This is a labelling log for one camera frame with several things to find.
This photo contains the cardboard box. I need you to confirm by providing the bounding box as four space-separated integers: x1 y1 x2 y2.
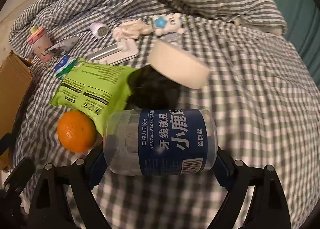
0 51 34 169

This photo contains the crumpled white cloth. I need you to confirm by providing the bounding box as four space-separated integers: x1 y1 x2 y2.
112 19 150 41

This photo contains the white bear toy blue star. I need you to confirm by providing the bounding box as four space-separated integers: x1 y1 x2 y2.
144 12 188 36

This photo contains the clear floss jar blue label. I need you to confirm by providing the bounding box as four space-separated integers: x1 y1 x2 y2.
103 109 218 176

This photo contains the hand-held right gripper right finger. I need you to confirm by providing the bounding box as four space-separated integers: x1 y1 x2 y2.
215 145 292 229

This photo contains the green snack packet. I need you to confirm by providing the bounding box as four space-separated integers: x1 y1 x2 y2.
50 61 139 137

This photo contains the orange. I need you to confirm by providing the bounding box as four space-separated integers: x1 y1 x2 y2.
57 110 97 154

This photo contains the pink cup with lid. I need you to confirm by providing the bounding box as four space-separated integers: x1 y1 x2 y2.
26 26 54 63

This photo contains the beige foam block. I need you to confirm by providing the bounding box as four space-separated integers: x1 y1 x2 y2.
147 40 211 90

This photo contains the black cloth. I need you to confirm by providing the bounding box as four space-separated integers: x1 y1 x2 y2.
126 65 182 110

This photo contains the blue green tissue packet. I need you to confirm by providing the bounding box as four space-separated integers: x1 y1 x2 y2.
54 55 84 80

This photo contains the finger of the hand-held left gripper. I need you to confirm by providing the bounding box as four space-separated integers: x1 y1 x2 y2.
2 157 35 194

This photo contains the small white handheld fan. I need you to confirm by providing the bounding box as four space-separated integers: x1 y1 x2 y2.
89 22 108 40

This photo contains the teal bedsheet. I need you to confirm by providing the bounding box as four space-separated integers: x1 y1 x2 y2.
270 0 320 74

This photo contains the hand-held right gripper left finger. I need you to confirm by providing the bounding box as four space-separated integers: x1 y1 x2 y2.
29 147 113 229

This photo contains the silver printed packet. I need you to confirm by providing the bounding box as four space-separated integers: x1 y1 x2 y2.
45 36 80 56

